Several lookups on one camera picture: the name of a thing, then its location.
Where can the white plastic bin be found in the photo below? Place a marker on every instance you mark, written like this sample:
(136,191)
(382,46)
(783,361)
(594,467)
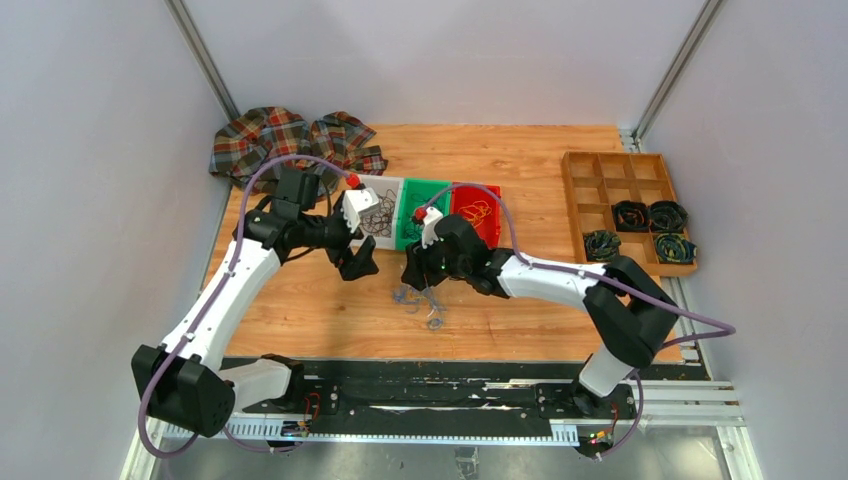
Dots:
(382,224)

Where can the aluminium frame rail front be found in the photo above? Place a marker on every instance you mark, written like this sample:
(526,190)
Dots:
(659,403)

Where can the left aluminium corner post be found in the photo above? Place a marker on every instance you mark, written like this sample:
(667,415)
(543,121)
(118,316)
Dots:
(193,37)

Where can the plaid flannel shirt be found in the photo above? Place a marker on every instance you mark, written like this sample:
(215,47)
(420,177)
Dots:
(262,134)

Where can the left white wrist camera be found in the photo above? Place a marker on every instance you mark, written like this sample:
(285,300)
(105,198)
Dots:
(358,204)

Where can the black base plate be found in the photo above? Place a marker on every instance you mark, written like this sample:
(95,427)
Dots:
(442,398)

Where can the aluminium corner post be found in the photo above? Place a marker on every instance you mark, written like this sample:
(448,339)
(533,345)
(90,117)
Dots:
(684,54)
(193,37)

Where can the wooden compartment tray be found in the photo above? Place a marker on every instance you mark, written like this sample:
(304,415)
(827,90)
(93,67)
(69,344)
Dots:
(632,196)

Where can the right aluminium corner post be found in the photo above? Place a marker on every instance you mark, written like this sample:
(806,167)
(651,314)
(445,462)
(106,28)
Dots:
(684,54)

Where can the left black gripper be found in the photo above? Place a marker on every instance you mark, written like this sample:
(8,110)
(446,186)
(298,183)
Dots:
(357,264)

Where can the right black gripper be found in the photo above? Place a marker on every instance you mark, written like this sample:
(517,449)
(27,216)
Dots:
(418,272)

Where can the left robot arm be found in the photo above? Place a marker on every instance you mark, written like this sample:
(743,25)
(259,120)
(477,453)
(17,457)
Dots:
(181,380)

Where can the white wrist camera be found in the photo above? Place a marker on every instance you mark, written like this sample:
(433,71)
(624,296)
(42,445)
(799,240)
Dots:
(428,218)
(358,204)

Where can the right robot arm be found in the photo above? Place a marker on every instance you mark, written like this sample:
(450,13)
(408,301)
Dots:
(630,312)

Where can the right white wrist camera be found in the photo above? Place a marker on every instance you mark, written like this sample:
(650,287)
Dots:
(428,218)

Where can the green plastic bin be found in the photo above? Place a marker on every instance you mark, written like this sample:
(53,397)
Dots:
(415,193)

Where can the red plastic bin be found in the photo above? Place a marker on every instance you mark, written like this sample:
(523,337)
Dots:
(481,210)

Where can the cable ball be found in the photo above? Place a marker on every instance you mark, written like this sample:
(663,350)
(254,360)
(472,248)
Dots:
(417,300)

